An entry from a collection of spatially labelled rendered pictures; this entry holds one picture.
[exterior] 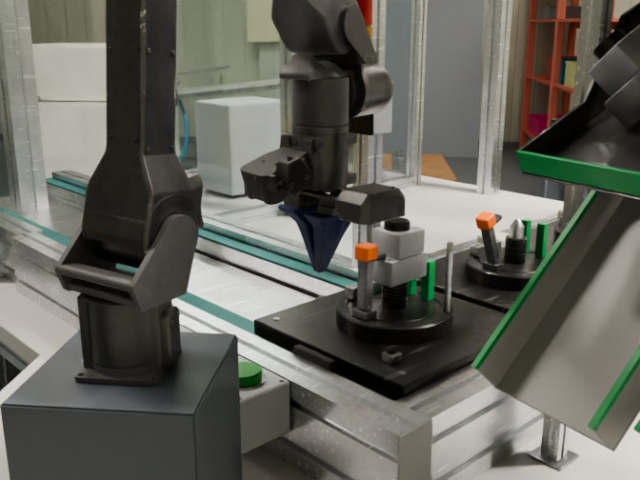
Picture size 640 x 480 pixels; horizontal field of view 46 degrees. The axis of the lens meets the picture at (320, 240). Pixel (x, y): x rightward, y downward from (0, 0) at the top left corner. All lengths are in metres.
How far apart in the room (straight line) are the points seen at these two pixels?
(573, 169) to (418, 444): 0.28
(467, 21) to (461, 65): 0.43
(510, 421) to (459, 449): 0.09
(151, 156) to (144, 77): 0.06
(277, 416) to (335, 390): 0.07
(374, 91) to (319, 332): 0.28
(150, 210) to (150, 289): 0.05
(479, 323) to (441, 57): 6.96
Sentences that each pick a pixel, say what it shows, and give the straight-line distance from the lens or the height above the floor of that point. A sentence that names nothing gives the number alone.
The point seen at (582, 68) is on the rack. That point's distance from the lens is 0.76.
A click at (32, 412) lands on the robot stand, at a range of 0.57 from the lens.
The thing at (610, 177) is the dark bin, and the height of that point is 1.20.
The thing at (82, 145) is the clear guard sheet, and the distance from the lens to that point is 2.11.
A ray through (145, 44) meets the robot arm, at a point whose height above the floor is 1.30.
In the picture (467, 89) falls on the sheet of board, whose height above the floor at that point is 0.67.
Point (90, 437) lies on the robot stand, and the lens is 0.56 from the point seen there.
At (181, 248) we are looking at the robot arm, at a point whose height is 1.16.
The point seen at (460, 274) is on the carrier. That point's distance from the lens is 1.09.
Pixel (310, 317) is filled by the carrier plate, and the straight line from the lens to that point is 0.92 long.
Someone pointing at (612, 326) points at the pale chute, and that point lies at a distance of 0.71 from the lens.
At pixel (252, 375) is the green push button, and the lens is 0.78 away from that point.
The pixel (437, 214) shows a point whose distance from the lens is 1.87.
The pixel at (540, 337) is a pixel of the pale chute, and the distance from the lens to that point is 0.73.
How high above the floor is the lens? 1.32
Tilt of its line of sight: 16 degrees down
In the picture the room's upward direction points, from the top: straight up
